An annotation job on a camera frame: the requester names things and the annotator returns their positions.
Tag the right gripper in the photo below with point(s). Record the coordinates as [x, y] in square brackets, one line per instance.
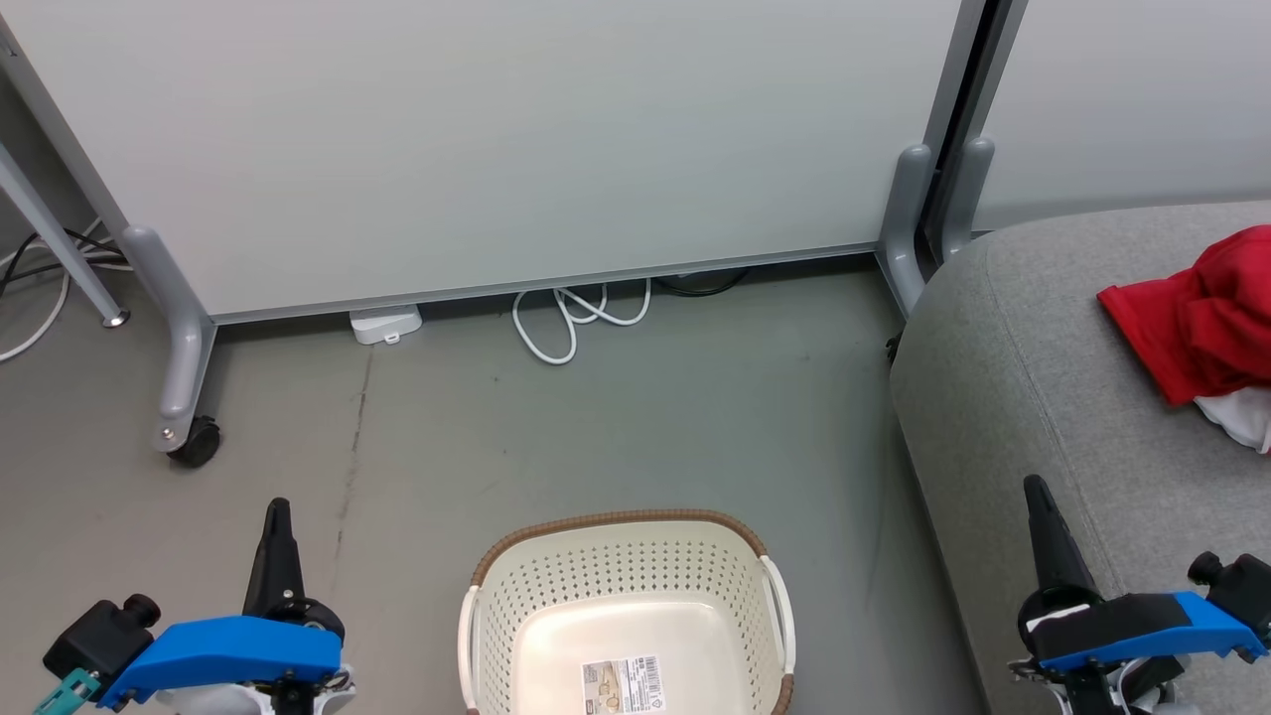
[1102, 621]

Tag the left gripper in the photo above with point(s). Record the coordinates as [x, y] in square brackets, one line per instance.
[316, 614]

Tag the red jersey with white stripes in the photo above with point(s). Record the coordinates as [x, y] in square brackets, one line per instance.
[1201, 318]

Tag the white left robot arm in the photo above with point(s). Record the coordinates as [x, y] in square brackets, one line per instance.
[218, 700]

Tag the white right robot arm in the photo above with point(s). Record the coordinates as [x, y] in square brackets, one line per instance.
[1142, 692]

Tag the cream perforated laundry basket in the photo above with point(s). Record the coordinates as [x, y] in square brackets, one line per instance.
[626, 576]

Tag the grey fabric sofa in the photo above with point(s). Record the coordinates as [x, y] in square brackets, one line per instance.
[1043, 417]

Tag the black caster wheel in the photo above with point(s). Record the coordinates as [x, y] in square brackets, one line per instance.
[894, 348]
[199, 444]

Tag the white garment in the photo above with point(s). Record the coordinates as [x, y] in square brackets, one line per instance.
[1241, 417]

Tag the grey partition leg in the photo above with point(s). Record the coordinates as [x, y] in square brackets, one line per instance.
[904, 228]
[174, 338]
[968, 194]

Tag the white power adapter box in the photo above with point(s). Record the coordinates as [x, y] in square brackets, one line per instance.
[385, 324]

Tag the paper label with barcode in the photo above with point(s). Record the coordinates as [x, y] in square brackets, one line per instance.
[623, 685]

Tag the grey metal table leg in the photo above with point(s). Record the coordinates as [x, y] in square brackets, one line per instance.
[60, 248]

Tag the white partition panel beside sofa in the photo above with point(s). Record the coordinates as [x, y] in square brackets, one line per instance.
[1142, 99]

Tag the large white partition panel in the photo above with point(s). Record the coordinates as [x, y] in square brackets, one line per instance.
[496, 149]

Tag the blue right camera bracket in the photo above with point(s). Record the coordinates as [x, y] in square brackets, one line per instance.
[1211, 626]

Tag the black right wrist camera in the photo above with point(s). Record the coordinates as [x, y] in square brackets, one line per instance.
[1236, 586]

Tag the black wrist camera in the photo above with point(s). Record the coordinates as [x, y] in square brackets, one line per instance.
[99, 636]
[1236, 586]

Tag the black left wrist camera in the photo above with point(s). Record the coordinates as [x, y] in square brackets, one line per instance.
[99, 636]

